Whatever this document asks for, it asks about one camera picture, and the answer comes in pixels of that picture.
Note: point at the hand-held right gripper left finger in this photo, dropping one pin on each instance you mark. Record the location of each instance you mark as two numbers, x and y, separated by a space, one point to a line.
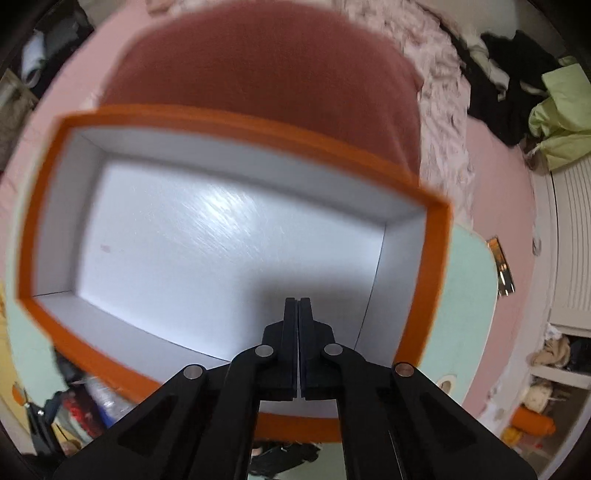
288 350

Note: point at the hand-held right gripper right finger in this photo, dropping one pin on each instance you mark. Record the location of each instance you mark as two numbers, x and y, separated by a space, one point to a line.
310 350

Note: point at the black satin lace cloth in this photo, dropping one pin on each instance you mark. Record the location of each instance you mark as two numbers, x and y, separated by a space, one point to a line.
281 459

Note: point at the orange cardboard box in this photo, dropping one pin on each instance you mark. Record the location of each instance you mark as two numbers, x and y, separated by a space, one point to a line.
184 258

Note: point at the mint green printed desktop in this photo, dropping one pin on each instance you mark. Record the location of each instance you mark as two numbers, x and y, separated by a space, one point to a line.
466 295

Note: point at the orange bottle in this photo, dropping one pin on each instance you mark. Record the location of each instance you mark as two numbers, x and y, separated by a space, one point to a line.
533 420

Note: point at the beige cloth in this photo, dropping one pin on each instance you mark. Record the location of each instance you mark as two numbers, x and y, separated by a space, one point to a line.
551 350

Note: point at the pink printed quilt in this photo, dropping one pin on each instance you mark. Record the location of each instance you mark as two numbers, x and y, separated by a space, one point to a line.
438 115

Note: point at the white louvered wardrobe door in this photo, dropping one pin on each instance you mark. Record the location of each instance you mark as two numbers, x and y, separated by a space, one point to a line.
572 240

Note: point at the dark red pillow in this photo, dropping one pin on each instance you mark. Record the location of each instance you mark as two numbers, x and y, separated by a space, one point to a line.
258 64

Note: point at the pile of black clothes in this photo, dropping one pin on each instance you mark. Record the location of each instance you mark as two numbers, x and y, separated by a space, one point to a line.
503 110

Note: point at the light green hanging garment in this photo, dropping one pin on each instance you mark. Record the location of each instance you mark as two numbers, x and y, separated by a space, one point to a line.
563 124

